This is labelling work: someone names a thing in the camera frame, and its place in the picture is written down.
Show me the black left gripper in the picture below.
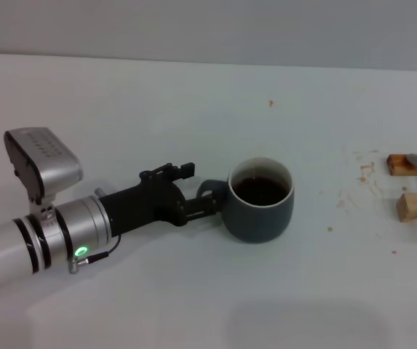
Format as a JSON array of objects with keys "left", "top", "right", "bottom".
[{"left": 99, "top": 161, "right": 221, "bottom": 238}]

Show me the grey ceramic cup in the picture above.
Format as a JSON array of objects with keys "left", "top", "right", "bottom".
[{"left": 196, "top": 156, "right": 295, "bottom": 245}]

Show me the dark coffee liquid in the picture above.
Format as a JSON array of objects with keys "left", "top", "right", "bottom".
[{"left": 231, "top": 176, "right": 292, "bottom": 209}]

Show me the dark stained wooden block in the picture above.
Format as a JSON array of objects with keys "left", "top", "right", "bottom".
[{"left": 386, "top": 153, "right": 417, "bottom": 178}]

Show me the black cable with metal plug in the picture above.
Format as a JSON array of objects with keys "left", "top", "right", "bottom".
[{"left": 66, "top": 232, "right": 122, "bottom": 274}]

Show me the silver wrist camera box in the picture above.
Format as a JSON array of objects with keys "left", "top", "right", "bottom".
[{"left": 4, "top": 127, "right": 84, "bottom": 212}]

